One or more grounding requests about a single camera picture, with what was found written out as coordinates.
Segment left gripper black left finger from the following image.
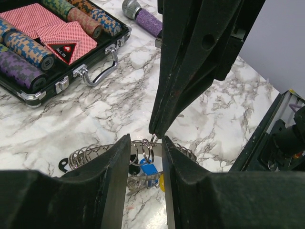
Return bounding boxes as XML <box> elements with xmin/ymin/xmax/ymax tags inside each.
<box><xmin>0</xmin><ymin>135</ymin><xmax>131</xmax><ymax>229</ymax></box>

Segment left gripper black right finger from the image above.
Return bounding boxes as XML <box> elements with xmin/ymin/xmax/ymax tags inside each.
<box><xmin>162</xmin><ymin>136</ymin><xmax>305</xmax><ymax>229</ymax></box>

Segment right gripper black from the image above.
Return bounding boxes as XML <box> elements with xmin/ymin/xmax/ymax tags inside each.
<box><xmin>149</xmin><ymin>0</ymin><xmax>264</xmax><ymax>138</ymax></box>

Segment silver disc keyring holder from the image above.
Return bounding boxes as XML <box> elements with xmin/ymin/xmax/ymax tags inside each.
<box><xmin>68</xmin><ymin>133</ymin><xmax>198</xmax><ymax>191</ymax></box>

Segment yellow key tag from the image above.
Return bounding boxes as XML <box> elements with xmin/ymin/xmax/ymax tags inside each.
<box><xmin>159</xmin><ymin>173</ymin><xmax>165</xmax><ymax>192</ymax></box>

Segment black key tag on holder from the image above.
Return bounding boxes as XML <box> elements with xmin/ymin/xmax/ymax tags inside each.
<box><xmin>58</xmin><ymin>157</ymin><xmax>71</xmax><ymax>173</ymax></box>

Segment purple glitter toy microphone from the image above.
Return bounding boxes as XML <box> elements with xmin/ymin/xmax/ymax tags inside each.
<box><xmin>122</xmin><ymin>0</ymin><xmax>163</xmax><ymax>38</ymax></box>

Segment blue key tag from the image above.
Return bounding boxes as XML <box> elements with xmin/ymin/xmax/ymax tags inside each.
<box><xmin>138</xmin><ymin>158</ymin><xmax>159</xmax><ymax>188</ymax></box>

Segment black red triangular dealer button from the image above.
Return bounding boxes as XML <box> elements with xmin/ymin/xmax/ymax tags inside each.
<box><xmin>45</xmin><ymin>42</ymin><xmax>78</xmax><ymax>65</ymax></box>

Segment black poker chip case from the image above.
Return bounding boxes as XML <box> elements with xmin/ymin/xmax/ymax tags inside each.
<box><xmin>0</xmin><ymin>0</ymin><xmax>132</xmax><ymax>107</ymax></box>

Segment pink playing card deck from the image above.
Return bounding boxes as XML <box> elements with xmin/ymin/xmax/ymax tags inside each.
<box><xmin>0</xmin><ymin>3</ymin><xmax>100</xmax><ymax>62</ymax></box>

